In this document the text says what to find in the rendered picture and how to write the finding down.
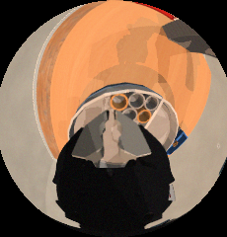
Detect grey metal sleeve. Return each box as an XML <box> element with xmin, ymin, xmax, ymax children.
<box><xmin>121</xmin><ymin>105</ymin><xmax>138</xmax><ymax>120</ymax></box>
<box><xmin>142</xmin><ymin>94</ymin><xmax>159</xmax><ymax>111</ymax></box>
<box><xmin>125</xmin><ymin>92</ymin><xmax>145</xmax><ymax>109</ymax></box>

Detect grey round turntable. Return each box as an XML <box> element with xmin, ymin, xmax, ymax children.
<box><xmin>67</xmin><ymin>82</ymin><xmax>179</xmax><ymax>168</ymax></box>

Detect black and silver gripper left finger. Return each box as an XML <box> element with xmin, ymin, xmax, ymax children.
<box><xmin>52</xmin><ymin>110</ymin><xmax>110</xmax><ymax>184</ymax></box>

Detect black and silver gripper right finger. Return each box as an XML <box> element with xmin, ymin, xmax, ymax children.
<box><xmin>113</xmin><ymin>110</ymin><xmax>175</xmax><ymax>184</ymax></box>

